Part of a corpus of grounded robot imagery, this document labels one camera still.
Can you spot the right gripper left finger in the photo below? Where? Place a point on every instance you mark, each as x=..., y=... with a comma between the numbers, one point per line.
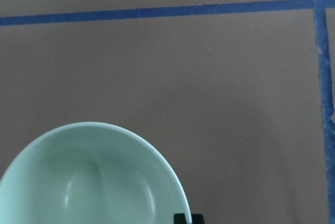
x=179, y=218

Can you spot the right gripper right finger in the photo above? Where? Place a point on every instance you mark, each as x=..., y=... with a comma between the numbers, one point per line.
x=198, y=219

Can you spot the green bowl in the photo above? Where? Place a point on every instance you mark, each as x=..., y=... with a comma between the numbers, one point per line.
x=91, y=172

